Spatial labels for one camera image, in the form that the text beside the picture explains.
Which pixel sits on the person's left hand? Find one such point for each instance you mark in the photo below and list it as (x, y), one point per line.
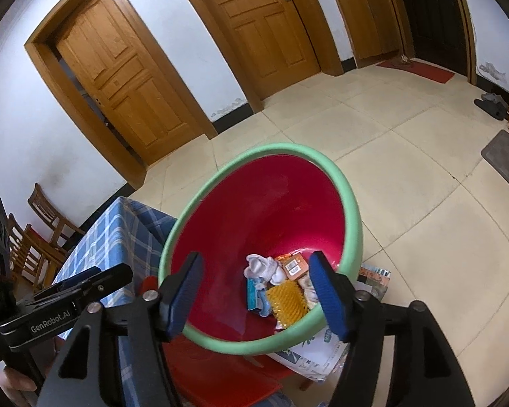
(19, 379)

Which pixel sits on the low wooden wall cabinet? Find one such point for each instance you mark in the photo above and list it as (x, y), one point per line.
(369, 21)

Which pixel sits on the printed paper bag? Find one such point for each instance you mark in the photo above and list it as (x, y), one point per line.
(318, 360)

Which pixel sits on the red doormat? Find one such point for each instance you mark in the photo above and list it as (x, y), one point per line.
(424, 71)

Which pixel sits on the wooden panel door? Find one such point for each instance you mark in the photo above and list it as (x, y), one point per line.
(263, 29)
(114, 72)

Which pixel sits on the white tissue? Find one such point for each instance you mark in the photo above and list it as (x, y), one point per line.
(309, 290)

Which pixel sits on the grey floor mat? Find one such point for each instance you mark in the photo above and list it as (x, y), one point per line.
(507, 161)

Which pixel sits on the large yellow foam fruit net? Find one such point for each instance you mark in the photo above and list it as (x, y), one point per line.
(286, 303)

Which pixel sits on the blue plaid blanket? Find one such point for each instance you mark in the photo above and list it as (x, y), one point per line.
(110, 237)

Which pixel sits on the red plastic stool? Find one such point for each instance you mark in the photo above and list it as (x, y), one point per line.
(220, 381)

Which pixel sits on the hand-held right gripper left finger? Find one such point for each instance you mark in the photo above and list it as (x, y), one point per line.
(186, 299)

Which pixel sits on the wooden dining chair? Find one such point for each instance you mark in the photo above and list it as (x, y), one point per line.
(29, 254)
(46, 207)

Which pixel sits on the red basin with green rim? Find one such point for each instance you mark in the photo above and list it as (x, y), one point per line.
(271, 203)

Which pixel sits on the pair of dark slippers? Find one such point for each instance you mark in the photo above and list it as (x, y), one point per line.
(492, 106)

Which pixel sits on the orange cardboard box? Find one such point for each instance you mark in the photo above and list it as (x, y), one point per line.
(295, 267)

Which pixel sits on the white and teal medicine box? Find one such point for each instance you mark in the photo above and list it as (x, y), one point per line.
(252, 296)

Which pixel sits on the black entrance door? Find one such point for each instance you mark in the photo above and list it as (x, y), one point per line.
(432, 12)

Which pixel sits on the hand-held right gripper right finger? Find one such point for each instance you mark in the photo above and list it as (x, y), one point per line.
(331, 303)

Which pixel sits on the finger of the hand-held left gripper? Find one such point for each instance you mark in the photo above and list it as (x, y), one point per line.
(80, 276)
(110, 277)

